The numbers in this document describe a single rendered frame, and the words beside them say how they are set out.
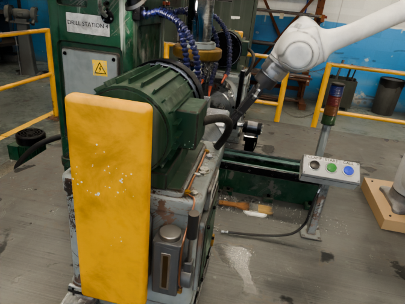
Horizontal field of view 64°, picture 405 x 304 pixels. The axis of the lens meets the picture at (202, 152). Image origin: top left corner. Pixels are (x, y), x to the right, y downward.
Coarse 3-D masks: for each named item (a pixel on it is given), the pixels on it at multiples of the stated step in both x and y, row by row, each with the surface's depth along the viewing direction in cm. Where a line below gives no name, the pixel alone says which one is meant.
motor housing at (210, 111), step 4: (208, 108) 127; (212, 108) 129; (208, 112) 124; (212, 112) 124; (216, 112) 124; (220, 112) 124; (224, 112) 125; (216, 124) 122; (220, 128) 122; (224, 128) 136
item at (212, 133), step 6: (210, 126) 101; (216, 126) 105; (204, 132) 94; (210, 132) 97; (216, 132) 102; (204, 138) 91; (210, 138) 95; (216, 138) 99; (222, 150) 104; (222, 156) 106
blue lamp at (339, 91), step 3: (330, 87) 143; (333, 87) 141; (336, 87) 140; (339, 87) 140; (342, 87) 140; (330, 90) 142; (333, 90) 141; (336, 90) 140; (339, 90) 140; (342, 90) 140; (330, 93) 142; (333, 93) 141; (336, 93) 141; (339, 93) 141; (342, 93) 142; (336, 96) 141; (339, 96) 141
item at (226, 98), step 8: (208, 80) 148; (216, 80) 148; (224, 80) 152; (208, 88) 145; (216, 88) 144; (224, 88) 143; (232, 88) 150; (216, 96) 145; (224, 96) 144; (232, 96) 144; (216, 104) 147; (224, 104) 146; (232, 104) 146; (232, 112) 147
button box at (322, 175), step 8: (304, 160) 100; (312, 160) 100; (320, 160) 100; (328, 160) 100; (336, 160) 100; (304, 168) 99; (320, 168) 99; (304, 176) 99; (312, 176) 98; (320, 176) 97; (328, 176) 97; (336, 176) 97; (344, 176) 97; (352, 176) 97; (328, 184) 100; (336, 184) 99; (344, 184) 98; (352, 184) 97
